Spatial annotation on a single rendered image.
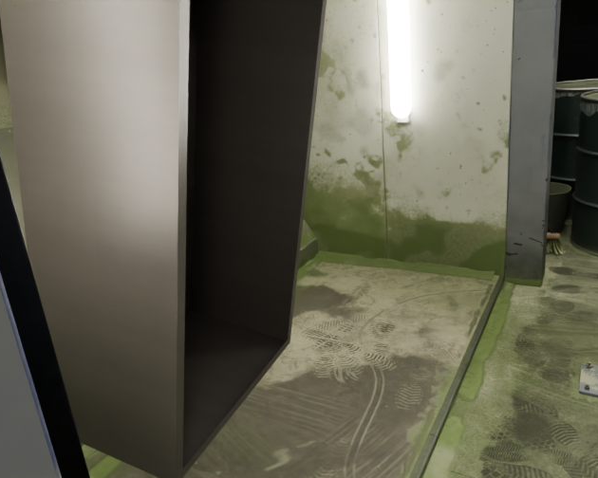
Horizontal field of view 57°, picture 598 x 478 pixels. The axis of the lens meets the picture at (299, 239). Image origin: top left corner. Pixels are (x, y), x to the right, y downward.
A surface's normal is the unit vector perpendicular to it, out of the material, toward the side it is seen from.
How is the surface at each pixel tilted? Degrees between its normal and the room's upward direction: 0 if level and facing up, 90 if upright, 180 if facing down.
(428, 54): 90
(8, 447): 90
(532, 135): 90
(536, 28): 90
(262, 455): 0
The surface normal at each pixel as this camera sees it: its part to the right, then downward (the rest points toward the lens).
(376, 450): -0.09, -0.94
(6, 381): 0.88, 0.08
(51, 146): -0.39, 0.34
